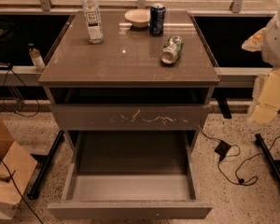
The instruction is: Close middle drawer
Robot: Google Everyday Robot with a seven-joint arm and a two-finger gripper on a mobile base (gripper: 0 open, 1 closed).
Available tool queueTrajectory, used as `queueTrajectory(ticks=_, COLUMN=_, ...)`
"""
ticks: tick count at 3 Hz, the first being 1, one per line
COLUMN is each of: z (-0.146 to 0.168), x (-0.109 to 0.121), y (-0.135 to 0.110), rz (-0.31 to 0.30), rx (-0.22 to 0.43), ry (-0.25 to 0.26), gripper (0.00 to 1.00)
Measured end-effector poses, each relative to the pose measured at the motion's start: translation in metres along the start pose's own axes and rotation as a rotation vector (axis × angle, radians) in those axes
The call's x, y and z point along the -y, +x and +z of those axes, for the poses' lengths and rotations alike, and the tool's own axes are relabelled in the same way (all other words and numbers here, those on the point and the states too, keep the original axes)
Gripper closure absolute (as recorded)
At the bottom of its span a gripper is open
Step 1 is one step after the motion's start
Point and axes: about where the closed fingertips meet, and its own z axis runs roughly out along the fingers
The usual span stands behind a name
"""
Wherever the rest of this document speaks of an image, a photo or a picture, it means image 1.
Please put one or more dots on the grey upper drawer front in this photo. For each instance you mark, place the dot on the grey upper drawer front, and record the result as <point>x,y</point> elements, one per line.
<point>129,117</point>

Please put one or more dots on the black right frame leg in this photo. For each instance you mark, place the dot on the black right frame leg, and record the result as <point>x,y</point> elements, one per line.
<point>273,163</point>

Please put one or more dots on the blue upright soda can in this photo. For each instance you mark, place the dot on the blue upright soda can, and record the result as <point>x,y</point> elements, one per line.
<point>157,15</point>

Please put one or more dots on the white ceramic bowl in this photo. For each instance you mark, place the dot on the white ceramic bowl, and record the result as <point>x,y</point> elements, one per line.
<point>139,18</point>

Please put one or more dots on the cardboard box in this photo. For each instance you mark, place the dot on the cardboard box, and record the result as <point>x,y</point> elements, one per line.
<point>16,169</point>

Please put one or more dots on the black frame leg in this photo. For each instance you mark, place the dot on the black frame leg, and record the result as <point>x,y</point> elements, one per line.
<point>273,163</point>
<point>44,161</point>

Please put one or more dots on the small bottle on ledge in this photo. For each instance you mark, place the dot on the small bottle on ledge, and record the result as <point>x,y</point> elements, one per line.
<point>36,57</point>

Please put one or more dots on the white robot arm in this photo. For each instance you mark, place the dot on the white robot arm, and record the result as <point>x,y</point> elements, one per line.
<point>267,41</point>

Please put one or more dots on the clear plastic water bottle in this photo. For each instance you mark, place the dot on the clear plastic water bottle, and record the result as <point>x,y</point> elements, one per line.
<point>93,20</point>

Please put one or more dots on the black power adapter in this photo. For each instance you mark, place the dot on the black power adapter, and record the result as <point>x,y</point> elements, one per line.
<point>222,149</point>

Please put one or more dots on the grey drawer cabinet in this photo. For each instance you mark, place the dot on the grey drawer cabinet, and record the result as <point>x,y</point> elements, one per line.
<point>126,68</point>

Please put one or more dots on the grey drawer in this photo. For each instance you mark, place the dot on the grey drawer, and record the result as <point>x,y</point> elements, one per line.
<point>129,117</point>
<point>133,175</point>

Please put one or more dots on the padded gripper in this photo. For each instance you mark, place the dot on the padded gripper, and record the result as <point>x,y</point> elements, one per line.
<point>277,47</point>

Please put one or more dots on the black device on ledge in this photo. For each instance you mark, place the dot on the black device on ledge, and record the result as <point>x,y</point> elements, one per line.
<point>6,66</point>

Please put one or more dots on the black left frame leg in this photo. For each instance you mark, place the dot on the black left frame leg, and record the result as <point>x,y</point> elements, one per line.
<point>44,161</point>

